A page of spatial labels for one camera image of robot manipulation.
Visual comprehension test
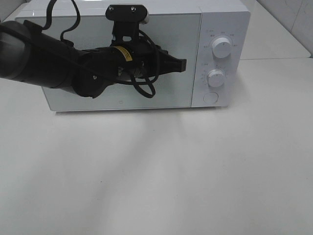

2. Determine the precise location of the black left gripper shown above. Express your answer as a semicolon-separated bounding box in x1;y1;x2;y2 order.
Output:
106;4;187;77

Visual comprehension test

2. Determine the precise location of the white microwave door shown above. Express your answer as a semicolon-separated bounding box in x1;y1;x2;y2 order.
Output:
15;12;203;112

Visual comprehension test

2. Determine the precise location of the white microwave knob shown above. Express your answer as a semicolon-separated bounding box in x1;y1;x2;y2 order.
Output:
207;69;226;88
212;36;232;59

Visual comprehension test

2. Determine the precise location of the round white door release button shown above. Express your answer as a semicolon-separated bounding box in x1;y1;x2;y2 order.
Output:
203;92;219;105

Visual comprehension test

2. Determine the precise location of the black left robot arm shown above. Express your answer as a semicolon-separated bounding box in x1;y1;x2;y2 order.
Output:
0;0;187;98

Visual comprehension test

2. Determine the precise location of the white microwave oven body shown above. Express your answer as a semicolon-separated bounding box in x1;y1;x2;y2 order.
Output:
22;0;252;114

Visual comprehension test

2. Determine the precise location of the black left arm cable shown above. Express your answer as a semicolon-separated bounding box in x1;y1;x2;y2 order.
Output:
40;0;162;99

